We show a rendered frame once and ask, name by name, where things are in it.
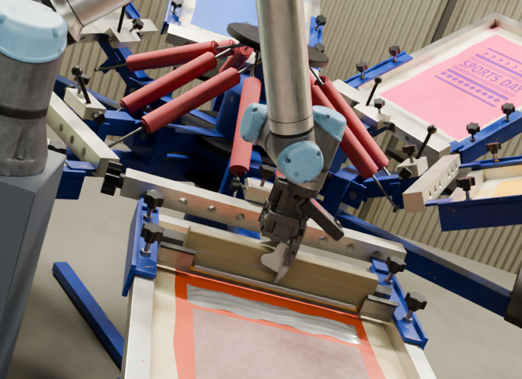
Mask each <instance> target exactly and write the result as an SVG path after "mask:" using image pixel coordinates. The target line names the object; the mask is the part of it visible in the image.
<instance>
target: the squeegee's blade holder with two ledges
mask: <svg viewBox="0 0 522 379"><path fill-rule="evenodd" d="M193 269H194V270H198V271H201V272H205V273H210V274H213V275H216V276H222V277H225V278H228V279H232V280H237V281H241V282H244V283H250V284H253V285H256V286H259V287H265V288H268V289H271V290H277V291H280V292H284V293H287V294H293V295H296V296H299V297H304V298H307V299H311V300H314V301H320V302H323V303H327V304H332V305H335V306H339V307H342V308H347V309H350V310H354V309H355V307H356V305H355V303H352V302H349V301H344V300H340V299H337V298H334V297H328V296H325V295H321V294H317V293H313V292H310V291H306V290H301V289H297V288H294V287H289V286H286V285H283V284H279V283H276V284H275V283H273V282H270V281H267V280H261V279H259V278H255V277H252V276H246V275H243V274H240V273H234V272H231V271H228V270H225V269H219V268H216V267H213V266H207V265H204V264H200V263H194V265H193Z"/></svg>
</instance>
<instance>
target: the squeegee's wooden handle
mask: <svg viewBox="0 0 522 379"><path fill-rule="evenodd" d="M182 247H185V248H188V249H194V250H196V251H197V252H196V255H195V256H194V257H193V261H192V264H191V266H193V265H194V263H200V264H204V265H207V266H213V267H216V268H219V269H225V270H228V271H231V272H234V273H240V274H243V275H246V276H252V277H255V278H259V279H261V280H267V281H270V282H273V280H274V277H275V275H276V272H275V271H273V270H272V269H270V268H268V267H267V266H264V265H263V264H262V263H261V257H262V255H264V254H267V253H271V252H274V251H275V249H276V248H275V247H272V246H269V245H264V244H260V243H258V242H252V241H249V240H246V239H243V238H237V237H234V236H231V235H226V234H222V233H220V232H216V231H211V230H208V229H205V228H199V227H197V226H193V225H190V226H189V228H188V230H187V233H186V237H185V239H184V242H183V246H182ZM278 283H279V284H283V285H286V286H289V287H294V288H297V289H301V290H306V291H310V292H313V293H317V294H321V295H325V296H328V297H334V298H337V299H340V300H344V301H349V302H352V303H355V305H356V308H360V306H361V305H362V303H363V300H364V298H365V297H366V296H367V295H371V296H373V294H374V292H375V289H376V287H377V285H378V277H377V275H376V274H374V273H369V272H365V271H363V270H359V269H354V268H351V267H348V266H342V265H340V264H336V263H331V262H328V261H325V260H321V259H316V258H313V257H310V256H305V255H302V254H297V255H296V257H295V259H294V261H293V263H292V265H291V267H290V268H289V270H288V271H287V273H286V274H285V276H284V277H283V278H282V279H281V280H280V281H279V282H278Z"/></svg>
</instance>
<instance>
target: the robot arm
mask: <svg viewBox="0 0 522 379"><path fill-rule="evenodd" d="M132 1H134V0H0V176H15V177H21V176H33V175H36V174H38V173H40V172H42V171H43V170H44V169H45V166H46V163H47V157H48V144H47V126H46V116H47V111H48V107H49V105H50V99H51V96H52V92H53V89H54V83H55V81H56V77H57V72H58V69H59V65H60V62H61V57H62V54H63V52H64V49H65V48H66V47H69V46H71V45H72V44H74V43H76V42H78V41H79V38H80V36H81V32H82V29H83V28H84V27H85V26H87V25H89V24H91V23H93V22H95V21H96V20H98V19H101V18H103V17H104V16H106V15H108V14H110V13H111V12H114V11H116V10H117V9H119V8H121V7H123V6H125V5H126V4H128V3H130V2H132ZM256 13H257V20H258V27H259V41H260V48H261V55H262V63H263V76H264V83H265V90H266V104H267V105H263V104H258V103H252V104H250V105H249V106H248V107H247V108H246V109H245V112H244V113H243V116H242V120H241V125H240V134H241V137H242V140H244V141H246V142H249V143H252V144H253V145H256V144H257V145H260V146H262V147H263V149H264V150H265V152H266V153H267V154H268V155H269V156H270V158H271V159H272V160H273V162H274V163H275V165H276V166H277V169H278V171H279V172H280V173H281V174H282V175H284V176H285V177H286V178H285V177H282V176H277V177H276V179H275V182H274V184H273V188H272V189H271V192H270V195H269V198H268V199H267V198H266V200H265V203H264V205H263V209H262V211H261V213H260V216H259V219H258V221H259V226H260V230H261V232H262V234H261V236H264V237H267V238H270V240H269V241H264V242H260V244H264V245H269V246H272V247H275V248H276V249H275V251H274V252H271V253H267V254H264V255H262V257H261V263H262V264H263V265H264V266H267V267H268V268H270V269H272V270H273V271H275V272H276V275H275V277H274V280H273V283H275V284H276V283H278V282H279V281H280V280H281V279H282V278H283V277H284V276H285V274H286V273H287V271H288V270H289V268H290V267H291V265H292V263H293V261H294V259H295V257H296V255H297V253H298V250H299V247H300V244H301V241H302V239H303V237H304V235H305V231H306V227H307V221H308V220H309V217H310V218H311V219H312V220H313V221H314V222H315V223H316V224H317V225H318V226H319V227H320V228H322V229H323V230H324V232H325V233H326V234H327V235H328V236H330V237H331V238H333V239H334V240H335V241H336V242H337V241H339V240H340V239H341V238H342V237H343V236H344V235H345V234H344V231H343V229H342V225H341V223H340V222H339V221H338V220H337V219H335V218H334V217H333V216H332V215H331V214H330V213H328V212H327V211H326V210H325V209H324V208H323V207H322V206H321V205H320V204H319V203H318V202H317V201H316V200H315V199H314V198H316V197H317V196H318V194H319V191H320V189H321V188H322V186H323V184H324V182H325V178H326V176H327V174H328V171H329V168H330V166H331V164H332V160H333V159H334V156H335V154H336V151H337V148H338V147H339V143H340V142H341V141H342V137H343V133H344V130H345V127H346V118H345V117H344V116H343V115H342V114H340V113H338V112H336V111H335V110H332V109H330V108H327V107H324V106H312V103H311V85H310V74H309V65H308V47H307V37H306V27H305V9H304V0H256ZM262 215H263V216H262Z"/></svg>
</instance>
